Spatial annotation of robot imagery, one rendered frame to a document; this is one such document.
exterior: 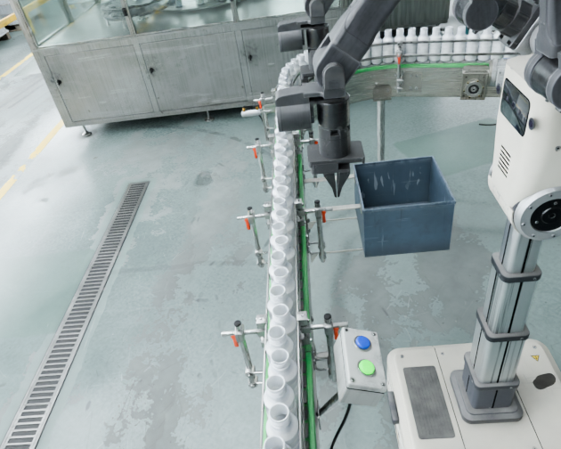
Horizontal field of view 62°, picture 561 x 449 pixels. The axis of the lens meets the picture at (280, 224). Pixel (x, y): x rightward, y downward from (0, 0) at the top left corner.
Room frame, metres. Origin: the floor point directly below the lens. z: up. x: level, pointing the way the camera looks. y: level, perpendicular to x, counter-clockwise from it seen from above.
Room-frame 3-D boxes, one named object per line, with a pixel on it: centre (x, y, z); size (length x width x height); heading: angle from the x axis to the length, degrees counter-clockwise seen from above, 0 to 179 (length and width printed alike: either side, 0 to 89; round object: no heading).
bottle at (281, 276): (0.81, 0.02, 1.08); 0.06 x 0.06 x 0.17
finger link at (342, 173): (0.75, -0.11, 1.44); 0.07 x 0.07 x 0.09; 83
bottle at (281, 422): (0.46, 0.06, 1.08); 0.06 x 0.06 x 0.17
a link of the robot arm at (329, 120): (0.75, -0.12, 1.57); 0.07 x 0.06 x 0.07; 85
